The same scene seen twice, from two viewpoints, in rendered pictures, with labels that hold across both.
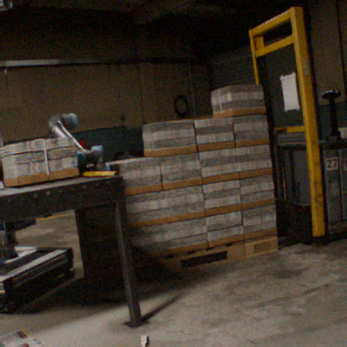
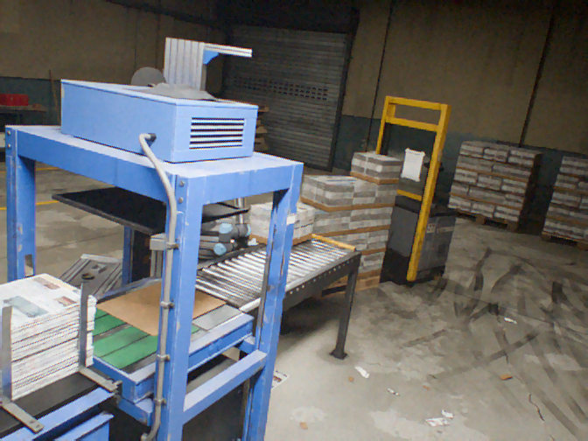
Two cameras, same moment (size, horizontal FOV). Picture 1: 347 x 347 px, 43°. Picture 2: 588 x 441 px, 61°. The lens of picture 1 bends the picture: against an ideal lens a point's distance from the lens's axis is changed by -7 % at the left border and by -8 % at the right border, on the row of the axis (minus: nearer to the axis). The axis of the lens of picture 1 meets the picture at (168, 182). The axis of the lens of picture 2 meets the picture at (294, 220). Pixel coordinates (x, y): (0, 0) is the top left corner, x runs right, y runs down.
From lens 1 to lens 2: 2.31 m
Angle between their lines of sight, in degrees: 26
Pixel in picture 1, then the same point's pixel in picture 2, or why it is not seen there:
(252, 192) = (374, 241)
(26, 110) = (24, 40)
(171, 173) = (332, 225)
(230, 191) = (361, 240)
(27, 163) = not seen: hidden behind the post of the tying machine
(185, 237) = not seen: hidden behind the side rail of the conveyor
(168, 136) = (337, 197)
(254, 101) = (394, 173)
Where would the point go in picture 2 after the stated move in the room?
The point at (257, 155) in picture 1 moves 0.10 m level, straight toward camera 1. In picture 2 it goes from (383, 215) to (388, 218)
